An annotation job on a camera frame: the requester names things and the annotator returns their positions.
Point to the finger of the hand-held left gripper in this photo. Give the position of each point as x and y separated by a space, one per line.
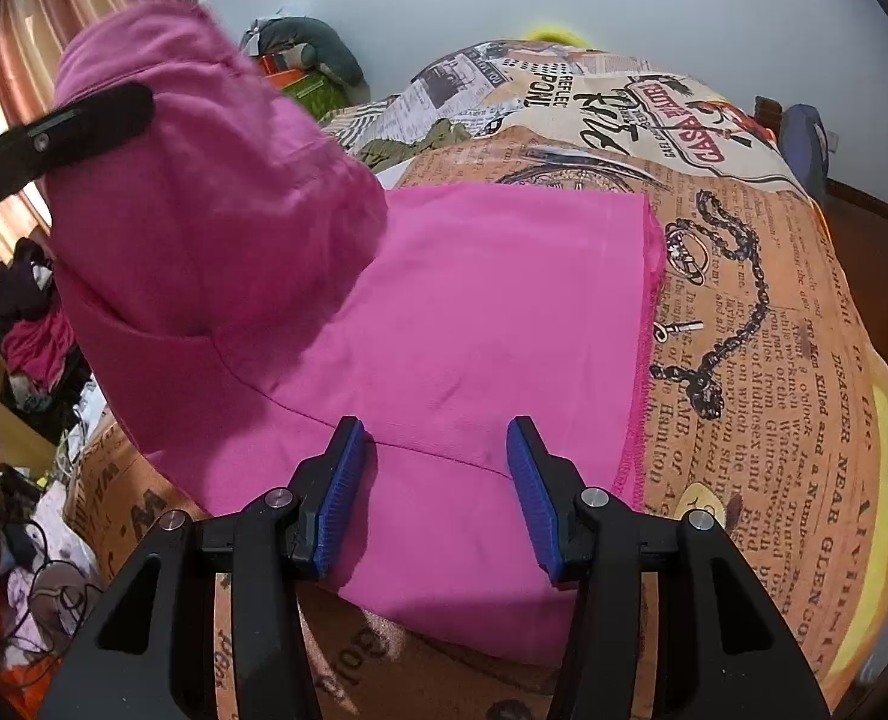
76 127

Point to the pile of dark clothes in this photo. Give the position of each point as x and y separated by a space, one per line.
35 337

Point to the green patterned bag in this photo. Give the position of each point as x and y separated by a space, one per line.
316 94

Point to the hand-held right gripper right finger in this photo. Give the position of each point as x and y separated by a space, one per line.
534 510

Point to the newspaper printed blanket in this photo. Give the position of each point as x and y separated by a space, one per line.
751 277

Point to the yellow curved foam tube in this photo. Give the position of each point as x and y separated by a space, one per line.
556 34

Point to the pink pants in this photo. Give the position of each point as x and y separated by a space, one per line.
451 300

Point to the olive green garment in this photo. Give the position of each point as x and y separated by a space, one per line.
436 136

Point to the orange box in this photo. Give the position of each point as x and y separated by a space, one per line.
286 66

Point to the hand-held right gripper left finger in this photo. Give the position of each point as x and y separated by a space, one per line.
339 495

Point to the striped brown curtain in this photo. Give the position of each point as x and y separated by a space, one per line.
9 37

